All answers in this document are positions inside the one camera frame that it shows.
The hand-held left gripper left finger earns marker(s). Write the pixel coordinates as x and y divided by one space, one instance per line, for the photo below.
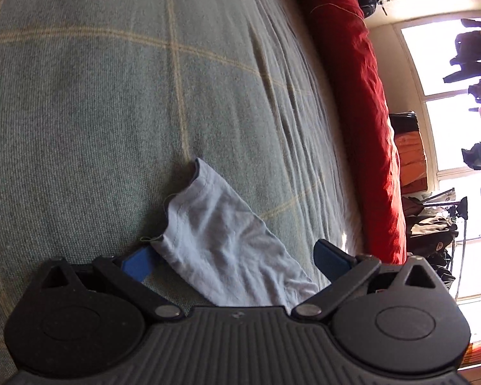
138 264

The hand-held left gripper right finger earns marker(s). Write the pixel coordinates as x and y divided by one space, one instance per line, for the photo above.
330 260

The light blue cartoon t-shirt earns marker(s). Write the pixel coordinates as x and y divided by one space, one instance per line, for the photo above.
224 240

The row of hanging dark clothes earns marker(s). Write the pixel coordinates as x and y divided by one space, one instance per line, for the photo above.
471 48

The dark jackets on rack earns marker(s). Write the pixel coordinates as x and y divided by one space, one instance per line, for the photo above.
429 228

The orange cloth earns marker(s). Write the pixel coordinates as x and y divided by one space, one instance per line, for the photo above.
411 160

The black box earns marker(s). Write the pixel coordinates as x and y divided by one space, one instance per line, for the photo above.
403 122

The green plaid bed sheet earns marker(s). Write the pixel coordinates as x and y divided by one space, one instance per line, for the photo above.
104 108

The red quilt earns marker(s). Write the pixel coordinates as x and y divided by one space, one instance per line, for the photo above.
356 88

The window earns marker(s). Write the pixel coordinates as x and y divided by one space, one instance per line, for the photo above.
437 48

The black bag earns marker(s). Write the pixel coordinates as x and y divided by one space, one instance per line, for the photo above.
368 2

